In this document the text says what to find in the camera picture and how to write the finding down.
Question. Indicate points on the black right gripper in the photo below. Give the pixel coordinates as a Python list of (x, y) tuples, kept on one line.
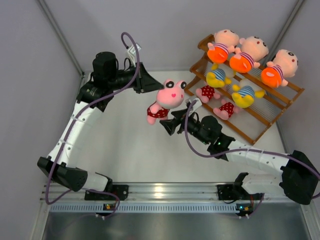
[(171, 125)]

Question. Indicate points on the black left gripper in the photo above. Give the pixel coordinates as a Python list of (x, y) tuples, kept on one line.
[(146, 83)]

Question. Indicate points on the pink pig doll back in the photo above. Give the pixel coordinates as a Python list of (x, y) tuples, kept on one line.
[(168, 98)]

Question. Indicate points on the pink pig doll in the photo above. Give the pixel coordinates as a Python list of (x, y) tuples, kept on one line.
[(168, 98), (226, 110)]

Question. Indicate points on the pink pig doll facing up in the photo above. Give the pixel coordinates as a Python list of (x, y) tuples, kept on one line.
[(206, 93)]

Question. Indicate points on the pink pig doll front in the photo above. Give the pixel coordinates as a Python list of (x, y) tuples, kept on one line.
[(226, 110)]

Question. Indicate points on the yellow doll blue striped front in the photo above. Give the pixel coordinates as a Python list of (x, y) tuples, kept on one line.
[(220, 75)]

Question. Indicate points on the yellow doll blue striped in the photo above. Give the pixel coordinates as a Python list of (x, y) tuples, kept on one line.
[(245, 92), (220, 75)]

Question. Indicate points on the large boy doll orange shorts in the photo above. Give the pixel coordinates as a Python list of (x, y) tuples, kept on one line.
[(225, 42)]

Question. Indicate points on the boy doll orange shorts front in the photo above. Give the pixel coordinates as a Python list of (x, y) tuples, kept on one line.
[(283, 66)]

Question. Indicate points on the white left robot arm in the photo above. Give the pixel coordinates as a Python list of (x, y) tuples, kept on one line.
[(61, 164)]

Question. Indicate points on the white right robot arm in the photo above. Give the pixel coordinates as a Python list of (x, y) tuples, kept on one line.
[(289, 174)]

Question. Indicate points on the brown wooden toy shelf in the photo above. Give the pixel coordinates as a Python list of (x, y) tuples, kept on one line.
[(252, 122)]

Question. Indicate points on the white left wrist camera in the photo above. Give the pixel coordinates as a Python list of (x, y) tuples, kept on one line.
[(132, 55)]

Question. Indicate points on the aluminium mounting rail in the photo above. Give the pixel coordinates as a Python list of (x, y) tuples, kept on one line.
[(183, 191)]

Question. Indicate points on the grey slotted cable duct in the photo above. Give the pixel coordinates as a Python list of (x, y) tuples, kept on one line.
[(126, 207)]

